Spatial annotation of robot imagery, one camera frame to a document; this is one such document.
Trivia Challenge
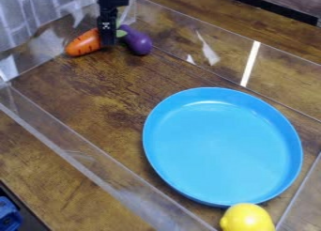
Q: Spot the purple toy eggplant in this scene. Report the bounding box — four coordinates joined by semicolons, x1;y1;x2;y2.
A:
119;24;152;55

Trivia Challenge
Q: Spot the orange toy carrot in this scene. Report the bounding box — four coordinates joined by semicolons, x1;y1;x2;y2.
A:
65;28;104;57

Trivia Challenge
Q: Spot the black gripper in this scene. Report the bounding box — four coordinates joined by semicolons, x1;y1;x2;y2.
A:
96;0;129;47

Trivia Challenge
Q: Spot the yellow toy lemon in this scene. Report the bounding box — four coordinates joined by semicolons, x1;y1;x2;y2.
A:
219;203;275;231

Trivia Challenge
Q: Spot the blue object at corner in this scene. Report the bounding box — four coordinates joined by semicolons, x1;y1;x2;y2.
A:
0;196;22;231

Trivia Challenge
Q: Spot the clear acrylic enclosure wall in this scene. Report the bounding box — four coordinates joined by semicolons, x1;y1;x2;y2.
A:
0;0;321;231

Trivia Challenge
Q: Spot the blue round tray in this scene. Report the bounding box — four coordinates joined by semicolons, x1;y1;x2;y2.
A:
143;87;303;207

